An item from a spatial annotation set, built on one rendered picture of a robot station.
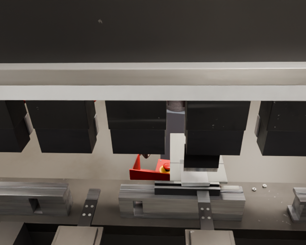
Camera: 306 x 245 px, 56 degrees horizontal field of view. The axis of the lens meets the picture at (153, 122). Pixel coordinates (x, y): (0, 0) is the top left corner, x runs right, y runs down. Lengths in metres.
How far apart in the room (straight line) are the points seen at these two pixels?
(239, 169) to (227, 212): 1.58
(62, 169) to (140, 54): 2.22
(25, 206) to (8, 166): 1.79
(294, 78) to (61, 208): 0.80
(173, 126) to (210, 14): 1.35
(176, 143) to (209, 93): 0.42
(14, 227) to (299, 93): 0.91
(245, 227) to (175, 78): 0.66
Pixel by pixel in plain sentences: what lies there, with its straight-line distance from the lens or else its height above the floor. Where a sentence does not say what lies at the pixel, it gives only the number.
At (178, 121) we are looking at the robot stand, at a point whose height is 0.72.
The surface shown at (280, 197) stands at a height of 0.87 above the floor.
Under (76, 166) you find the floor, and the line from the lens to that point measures 2.60.
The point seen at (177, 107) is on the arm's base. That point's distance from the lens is 1.70.
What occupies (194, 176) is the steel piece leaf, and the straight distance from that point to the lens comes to 0.94.
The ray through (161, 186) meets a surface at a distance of 0.91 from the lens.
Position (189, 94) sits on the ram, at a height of 1.33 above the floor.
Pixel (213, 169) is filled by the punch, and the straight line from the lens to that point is 0.88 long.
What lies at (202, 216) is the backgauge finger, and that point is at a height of 1.00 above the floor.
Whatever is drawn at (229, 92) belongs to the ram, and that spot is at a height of 1.34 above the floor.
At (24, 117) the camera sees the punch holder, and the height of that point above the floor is 1.23.
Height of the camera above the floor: 1.65
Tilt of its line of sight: 33 degrees down
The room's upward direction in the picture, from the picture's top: 2 degrees counter-clockwise
